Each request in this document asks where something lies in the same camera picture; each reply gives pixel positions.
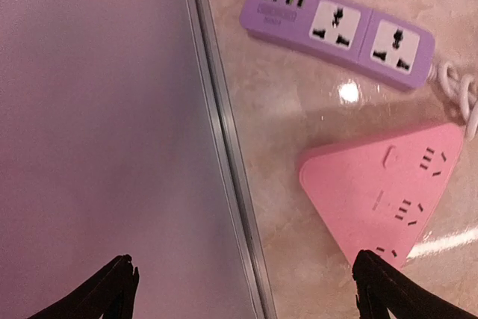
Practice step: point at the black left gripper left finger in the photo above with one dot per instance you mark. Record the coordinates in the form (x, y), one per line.
(108, 293)

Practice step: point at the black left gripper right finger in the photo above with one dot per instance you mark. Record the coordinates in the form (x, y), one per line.
(383, 291)

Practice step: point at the pink triangular power strip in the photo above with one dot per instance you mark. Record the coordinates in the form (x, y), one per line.
(378, 192)

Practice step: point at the purple power strip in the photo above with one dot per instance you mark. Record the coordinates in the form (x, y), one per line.
(342, 32)

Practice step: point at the aluminium frame post left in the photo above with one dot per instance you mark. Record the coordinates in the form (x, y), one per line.
(230, 158)

